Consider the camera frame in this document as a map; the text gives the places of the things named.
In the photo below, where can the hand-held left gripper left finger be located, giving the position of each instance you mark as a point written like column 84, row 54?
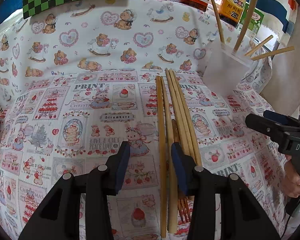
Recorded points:
column 122, row 165

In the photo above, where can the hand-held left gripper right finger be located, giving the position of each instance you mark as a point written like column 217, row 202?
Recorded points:
column 178, row 167

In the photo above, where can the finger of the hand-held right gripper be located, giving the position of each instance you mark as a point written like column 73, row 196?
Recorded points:
column 265, row 126
column 277, row 117

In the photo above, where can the wooden chopstick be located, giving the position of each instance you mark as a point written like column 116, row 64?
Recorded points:
column 260, row 45
column 182, row 115
column 178, row 115
column 161, row 155
column 187, row 115
column 216, row 15
column 246, row 21
column 168, row 155
column 275, row 53

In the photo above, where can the translucent plastic cup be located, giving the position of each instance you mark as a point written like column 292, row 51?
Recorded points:
column 222, row 72

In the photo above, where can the person's right hand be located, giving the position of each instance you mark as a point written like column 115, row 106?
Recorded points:
column 292, row 180

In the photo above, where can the strawberry printed tablecloth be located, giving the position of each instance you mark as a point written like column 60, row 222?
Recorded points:
column 77, row 130

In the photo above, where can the green drink carton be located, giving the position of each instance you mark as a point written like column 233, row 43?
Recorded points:
column 256, row 22

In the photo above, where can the dark oyster sauce bottle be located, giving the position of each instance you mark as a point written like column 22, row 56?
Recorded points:
column 233, row 7

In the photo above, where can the bear printed cloth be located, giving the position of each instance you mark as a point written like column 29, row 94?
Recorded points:
column 90, row 42

